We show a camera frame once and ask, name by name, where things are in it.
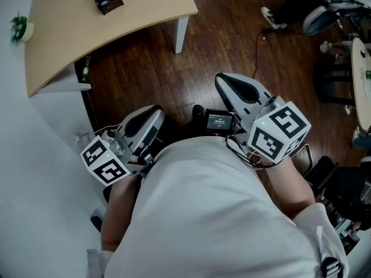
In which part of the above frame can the person's white shirt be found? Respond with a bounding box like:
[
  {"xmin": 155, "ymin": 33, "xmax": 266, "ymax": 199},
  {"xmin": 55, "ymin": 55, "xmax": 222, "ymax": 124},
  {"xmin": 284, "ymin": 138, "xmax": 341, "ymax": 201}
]
[{"xmin": 86, "ymin": 136, "xmax": 348, "ymax": 278}]

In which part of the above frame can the person's black backpack strap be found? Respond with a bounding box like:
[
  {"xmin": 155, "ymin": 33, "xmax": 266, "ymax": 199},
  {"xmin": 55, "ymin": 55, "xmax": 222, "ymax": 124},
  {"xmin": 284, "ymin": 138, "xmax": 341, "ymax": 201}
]
[{"xmin": 320, "ymin": 256, "xmax": 344, "ymax": 278}]

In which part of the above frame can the white charger cable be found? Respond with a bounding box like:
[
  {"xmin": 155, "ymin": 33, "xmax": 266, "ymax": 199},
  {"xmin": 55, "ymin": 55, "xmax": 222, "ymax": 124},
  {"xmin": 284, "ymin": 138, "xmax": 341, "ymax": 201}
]
[{"xmin": 92, "ymin": 122, "xmax": 123, "ymax": 135}]

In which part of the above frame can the small black screen device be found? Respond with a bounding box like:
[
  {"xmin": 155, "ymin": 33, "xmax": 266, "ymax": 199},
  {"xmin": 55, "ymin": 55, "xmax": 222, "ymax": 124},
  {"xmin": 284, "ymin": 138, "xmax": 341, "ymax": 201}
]
[{"xmin": 204, "ymin": 108, "xmax": 236, "ymax": 134}]

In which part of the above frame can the small plant in white pot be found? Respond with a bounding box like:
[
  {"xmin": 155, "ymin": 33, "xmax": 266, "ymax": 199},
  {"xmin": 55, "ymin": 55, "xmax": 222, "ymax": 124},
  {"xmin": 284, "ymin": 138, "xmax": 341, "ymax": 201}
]
[{"xmin": 10, "ymin": 10, "xmax": 36, "ymax": 44}]

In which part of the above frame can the black mesh chair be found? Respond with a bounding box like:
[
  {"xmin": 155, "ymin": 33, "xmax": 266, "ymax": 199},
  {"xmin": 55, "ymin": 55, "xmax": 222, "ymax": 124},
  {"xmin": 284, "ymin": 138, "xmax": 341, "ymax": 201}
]
[{"xmin": 90, "ymin": 188, "xmax": 112, "ymax": 233}]

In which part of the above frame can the round white table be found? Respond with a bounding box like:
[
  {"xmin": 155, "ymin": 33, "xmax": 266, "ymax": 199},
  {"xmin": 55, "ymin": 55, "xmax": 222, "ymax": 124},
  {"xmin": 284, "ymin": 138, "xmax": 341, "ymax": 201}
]
[{"xmin": 314, "ymin": 37, "xmax": 371, "ymax": 131}]

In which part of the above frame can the person's black shoe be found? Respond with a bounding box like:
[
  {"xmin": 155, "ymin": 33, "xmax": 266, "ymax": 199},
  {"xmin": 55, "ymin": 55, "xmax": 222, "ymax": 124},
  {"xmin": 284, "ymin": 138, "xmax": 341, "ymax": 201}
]
[{"xmin": 192, "ymin": 104, "xmax": 206, "ymax": 123}]

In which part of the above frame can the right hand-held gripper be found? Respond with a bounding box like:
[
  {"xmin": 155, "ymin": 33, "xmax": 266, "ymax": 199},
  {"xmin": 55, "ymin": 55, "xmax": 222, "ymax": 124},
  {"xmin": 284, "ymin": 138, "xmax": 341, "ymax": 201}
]
[{"xmin": 214, "ymin": 72, "xmax": 312, "ymax": 165}]

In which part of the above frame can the person's left forearm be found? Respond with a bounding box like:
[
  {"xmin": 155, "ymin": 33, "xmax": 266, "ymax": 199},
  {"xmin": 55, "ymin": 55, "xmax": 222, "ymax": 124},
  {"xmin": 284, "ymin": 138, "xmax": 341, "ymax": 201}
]
[{"xmin": 101, "ymin": 175, "xmax": 143, "ymax": 252}]

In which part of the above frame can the person's right forearm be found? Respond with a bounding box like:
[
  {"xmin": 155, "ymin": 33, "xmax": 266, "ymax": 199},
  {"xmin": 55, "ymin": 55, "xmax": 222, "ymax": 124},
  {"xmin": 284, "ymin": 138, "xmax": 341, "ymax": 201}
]
[{"xmin": 262, "ymin": 155, "xmax": 315, "ymax": 220}]

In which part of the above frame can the green glass bottle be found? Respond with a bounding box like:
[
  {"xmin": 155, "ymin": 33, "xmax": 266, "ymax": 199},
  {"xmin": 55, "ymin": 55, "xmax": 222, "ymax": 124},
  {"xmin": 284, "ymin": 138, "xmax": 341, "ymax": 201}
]
[{"xmin": 81, "ymin": 56, "xmax": 92, "ymax": 82}]

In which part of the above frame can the black metal frame chair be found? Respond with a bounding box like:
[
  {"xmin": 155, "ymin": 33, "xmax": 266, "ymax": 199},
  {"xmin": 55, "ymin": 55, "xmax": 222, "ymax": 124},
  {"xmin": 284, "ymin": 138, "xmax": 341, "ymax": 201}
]
[{"xmin": 303, "ymin": 143, "xmax": 371, "ymax": 214}]

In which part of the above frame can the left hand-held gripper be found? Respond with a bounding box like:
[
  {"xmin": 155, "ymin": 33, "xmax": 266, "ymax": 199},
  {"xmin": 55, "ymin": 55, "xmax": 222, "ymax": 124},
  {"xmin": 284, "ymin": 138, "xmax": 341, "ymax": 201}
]
[{"xmin": 80, "ymin": 104, "xmax": 167, "ymax": 188}]

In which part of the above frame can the light wooden table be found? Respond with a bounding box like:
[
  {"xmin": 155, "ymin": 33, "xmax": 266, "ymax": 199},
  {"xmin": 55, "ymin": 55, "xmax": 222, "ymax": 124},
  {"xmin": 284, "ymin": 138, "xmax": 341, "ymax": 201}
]
[{"xmin": 24, "ymin": 0, "xmax": 199, "ymax": 98}]

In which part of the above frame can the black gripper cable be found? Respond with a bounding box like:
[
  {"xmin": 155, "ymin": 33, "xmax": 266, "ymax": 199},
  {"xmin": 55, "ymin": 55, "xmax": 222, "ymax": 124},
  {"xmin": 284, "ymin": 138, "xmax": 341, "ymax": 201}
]
[{"xmin": 225, "ymin": 134, "xmax": 277, "ymax": 171}]

